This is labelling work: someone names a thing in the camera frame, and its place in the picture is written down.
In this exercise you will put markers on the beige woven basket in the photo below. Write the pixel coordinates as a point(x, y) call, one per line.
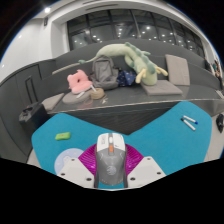
point(97, 94)

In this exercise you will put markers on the green eraser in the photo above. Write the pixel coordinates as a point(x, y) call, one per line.
point(63, 136)

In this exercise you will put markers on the small grey seat cushion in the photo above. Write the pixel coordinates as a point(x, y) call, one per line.
point(52, 101)

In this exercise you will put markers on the white marker with blue cap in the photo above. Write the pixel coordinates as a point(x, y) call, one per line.
point(190, 119)

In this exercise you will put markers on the round pale blue mouse pad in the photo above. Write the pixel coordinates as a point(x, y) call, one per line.
point(65, 158)

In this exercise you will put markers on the black suitcase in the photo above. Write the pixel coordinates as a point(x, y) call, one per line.
point(31, 116)

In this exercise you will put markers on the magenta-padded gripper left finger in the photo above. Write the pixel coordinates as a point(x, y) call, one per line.
point(76, 170)

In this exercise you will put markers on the person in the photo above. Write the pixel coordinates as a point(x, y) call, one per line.
point(216, 68)

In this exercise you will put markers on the grey and white computer mouse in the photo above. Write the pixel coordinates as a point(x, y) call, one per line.
point(111, 161)

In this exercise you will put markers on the green dragon plush toy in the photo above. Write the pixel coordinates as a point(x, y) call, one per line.
point(140, 63)

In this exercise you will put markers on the round grey seat cushion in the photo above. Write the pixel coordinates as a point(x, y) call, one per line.
point(73, 98)

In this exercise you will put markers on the black bag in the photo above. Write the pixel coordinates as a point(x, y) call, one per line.
point(220, 122)

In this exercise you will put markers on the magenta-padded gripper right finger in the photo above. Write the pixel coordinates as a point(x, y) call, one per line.
point(145, 170)

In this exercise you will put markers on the white marker with black cap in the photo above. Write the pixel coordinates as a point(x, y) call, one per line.
point(188, 124)

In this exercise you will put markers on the flat grey seat cushion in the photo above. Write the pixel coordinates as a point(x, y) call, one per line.
point(161, 88)

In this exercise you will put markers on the grey backpack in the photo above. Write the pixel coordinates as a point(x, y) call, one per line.
point(104, 73)

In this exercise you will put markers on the pink plush cushion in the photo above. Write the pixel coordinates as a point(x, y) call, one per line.
point(79, 82)

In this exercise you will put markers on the upright grey cushion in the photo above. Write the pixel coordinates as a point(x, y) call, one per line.
point(177, 70)

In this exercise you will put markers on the dark blue patterned bag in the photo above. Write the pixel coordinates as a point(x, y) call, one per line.
point(126, 78)

